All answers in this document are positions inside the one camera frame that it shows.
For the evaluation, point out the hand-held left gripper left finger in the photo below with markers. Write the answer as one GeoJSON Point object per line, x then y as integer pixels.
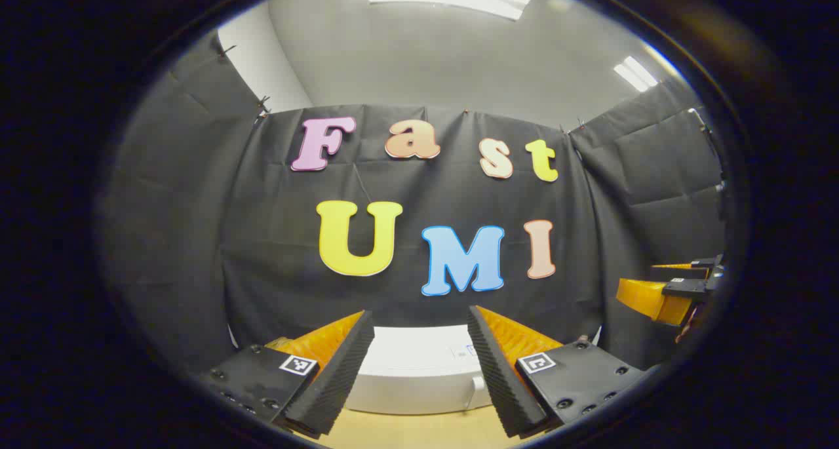
{"type": "Point", "coordinates": [341, 370]}

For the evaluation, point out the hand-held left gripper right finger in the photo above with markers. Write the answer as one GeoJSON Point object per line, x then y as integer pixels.
{"type": "Point", "coordinates": [498, 377]}

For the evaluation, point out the white backdrop stand leg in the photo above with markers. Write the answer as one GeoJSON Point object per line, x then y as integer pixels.
{"type": "Point", "coordinates": [597, 335]}

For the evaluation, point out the black backdrop cloth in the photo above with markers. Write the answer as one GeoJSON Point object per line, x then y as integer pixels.
{"type": "Point", "coordinates": [262, 239]}

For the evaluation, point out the white microwave oven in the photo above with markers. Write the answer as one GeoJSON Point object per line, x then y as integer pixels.
{"type": "Point", "coordinates": [419, 370]}

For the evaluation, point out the small ceiling light panel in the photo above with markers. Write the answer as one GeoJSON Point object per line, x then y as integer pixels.
{"type": "Point", "coordinates": [634, 73]}

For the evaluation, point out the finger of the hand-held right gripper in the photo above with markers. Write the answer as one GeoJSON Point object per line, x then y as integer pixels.
{"type": "Point", "coordinates": [685, 286]}
{"type": "Point", "coordinates": [704, 264]}

